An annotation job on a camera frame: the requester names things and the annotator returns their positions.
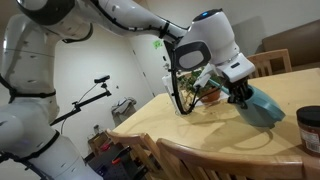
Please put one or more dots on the green potted plant terracotta pot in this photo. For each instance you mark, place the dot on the green potted plant terracotta pot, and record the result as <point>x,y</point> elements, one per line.
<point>207,94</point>

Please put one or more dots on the camera on black stand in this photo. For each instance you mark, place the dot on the camera on black stand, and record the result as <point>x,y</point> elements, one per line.
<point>78,104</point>

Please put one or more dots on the white paper towel roll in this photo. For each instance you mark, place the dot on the white paper towel roll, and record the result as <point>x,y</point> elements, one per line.
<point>167,81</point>

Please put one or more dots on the wooden chair front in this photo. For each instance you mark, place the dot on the wooden chair front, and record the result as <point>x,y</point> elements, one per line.
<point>194,164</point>

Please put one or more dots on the dark lidded red jar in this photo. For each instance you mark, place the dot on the dark lidded red jar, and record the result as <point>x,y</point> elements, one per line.
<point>308,118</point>

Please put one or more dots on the teal plastic watering can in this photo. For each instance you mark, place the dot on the teal plastic watering can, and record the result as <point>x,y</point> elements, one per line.
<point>259,110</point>

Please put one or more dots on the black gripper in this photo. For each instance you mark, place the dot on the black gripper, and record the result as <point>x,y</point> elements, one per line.
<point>238,92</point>

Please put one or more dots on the brown leather sofa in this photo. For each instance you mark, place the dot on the brown leather sofa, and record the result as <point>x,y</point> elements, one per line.
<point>302,43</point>

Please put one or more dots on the wooden chair by armchair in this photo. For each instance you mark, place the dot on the wooden chair by armchair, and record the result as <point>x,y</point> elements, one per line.
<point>263,62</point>

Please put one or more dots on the grey cloth bundle on floor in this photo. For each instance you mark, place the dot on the grey cloth bundle on floor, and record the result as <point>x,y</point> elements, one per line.
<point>124,106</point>

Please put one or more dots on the wooden chair right side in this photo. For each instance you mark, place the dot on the wooden chair right side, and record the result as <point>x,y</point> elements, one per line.
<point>143,150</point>

